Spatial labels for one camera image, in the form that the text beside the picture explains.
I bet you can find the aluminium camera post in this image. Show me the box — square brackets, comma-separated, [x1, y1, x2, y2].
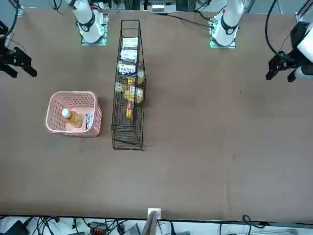
[142, 210, 159, 235]

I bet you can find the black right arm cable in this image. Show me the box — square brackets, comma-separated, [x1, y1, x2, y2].
[6, 0, 21, 37]

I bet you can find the white printed snack packet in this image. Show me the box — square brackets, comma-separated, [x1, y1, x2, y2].
[120, 48, 138, 62]
[121, 37, 138, 49]

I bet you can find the black orange device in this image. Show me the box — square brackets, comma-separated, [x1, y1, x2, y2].
[88, 221, 109, 234]

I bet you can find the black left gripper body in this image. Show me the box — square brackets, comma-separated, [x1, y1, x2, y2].
[277, 21, 310, 69]

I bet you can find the black cable on table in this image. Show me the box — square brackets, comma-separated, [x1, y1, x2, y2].
[167, 13, 213, 27]

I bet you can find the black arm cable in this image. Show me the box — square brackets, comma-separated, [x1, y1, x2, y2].
[6, 0, 21, 37]
[265, 0, 280, 57]

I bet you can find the aluminium frame rail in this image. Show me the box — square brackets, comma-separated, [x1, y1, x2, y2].
[294, 0, 313, 22]

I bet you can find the pink plastic basket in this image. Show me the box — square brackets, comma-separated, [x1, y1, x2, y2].
[44, 91, 103, 137]

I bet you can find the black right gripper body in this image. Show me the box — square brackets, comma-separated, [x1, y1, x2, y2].
[0, 21, 15, 66]

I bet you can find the yellow red snack box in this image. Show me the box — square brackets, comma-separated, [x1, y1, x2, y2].
[125, 100, 135, 123]

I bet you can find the white packet dark print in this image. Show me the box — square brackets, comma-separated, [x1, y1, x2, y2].
[117, 61, 137, 75]

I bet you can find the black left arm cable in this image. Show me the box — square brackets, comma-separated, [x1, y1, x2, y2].
[265, 0, 280, 57]

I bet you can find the white bracket plate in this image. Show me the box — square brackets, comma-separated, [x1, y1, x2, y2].
[147, 208, 162, 219]

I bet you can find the black wire shelf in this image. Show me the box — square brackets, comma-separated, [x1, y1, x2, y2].
[111, 20, 147, 151]

